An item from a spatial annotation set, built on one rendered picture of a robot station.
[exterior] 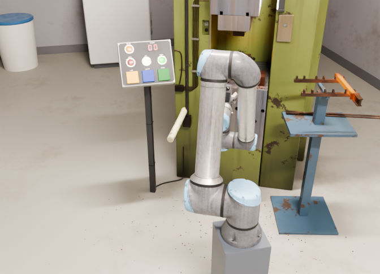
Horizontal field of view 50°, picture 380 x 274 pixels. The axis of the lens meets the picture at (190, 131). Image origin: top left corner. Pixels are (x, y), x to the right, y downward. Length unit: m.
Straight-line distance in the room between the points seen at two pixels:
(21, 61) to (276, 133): 3.89
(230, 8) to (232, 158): 1.04
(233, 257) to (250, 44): 1.74
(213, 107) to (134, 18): 3.95
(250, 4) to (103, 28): 3.27
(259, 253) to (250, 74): 0.81
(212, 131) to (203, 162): 0.15
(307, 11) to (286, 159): 1.10
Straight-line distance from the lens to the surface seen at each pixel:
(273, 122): 3.02
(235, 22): 2.64
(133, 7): 5.56
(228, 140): 2.16
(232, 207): 1.83
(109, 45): 5.67
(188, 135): 3.16
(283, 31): 2.76
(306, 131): 2.59
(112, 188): 3.33
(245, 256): 1.96
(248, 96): 1.83
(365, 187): 3.56
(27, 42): 5.91
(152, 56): 2.67
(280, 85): 2.90
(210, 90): 1.73
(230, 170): 3.02
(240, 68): 1.70
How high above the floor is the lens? 1.96
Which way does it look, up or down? 29 degrees down
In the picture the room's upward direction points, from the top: straight up
